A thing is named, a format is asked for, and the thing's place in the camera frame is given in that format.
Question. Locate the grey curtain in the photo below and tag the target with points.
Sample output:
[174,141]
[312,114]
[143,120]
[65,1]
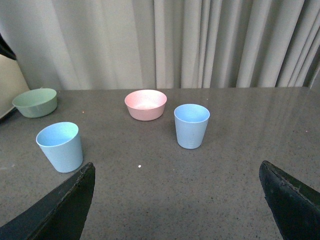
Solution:
[146,44]

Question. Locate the pink bowl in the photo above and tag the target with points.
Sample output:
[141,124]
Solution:
[145,104]

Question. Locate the blue cup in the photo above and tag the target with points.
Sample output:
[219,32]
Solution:
[191,122]
[61,144]

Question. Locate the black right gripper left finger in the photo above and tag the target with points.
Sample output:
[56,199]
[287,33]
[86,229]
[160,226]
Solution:
[59,215]

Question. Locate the white toaster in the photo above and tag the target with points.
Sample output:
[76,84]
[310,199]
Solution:
[12,83]

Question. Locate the green bowl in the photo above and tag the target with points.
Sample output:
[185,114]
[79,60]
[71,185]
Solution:
[36,103]

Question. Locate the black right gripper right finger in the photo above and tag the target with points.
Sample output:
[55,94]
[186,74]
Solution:
[294,205]

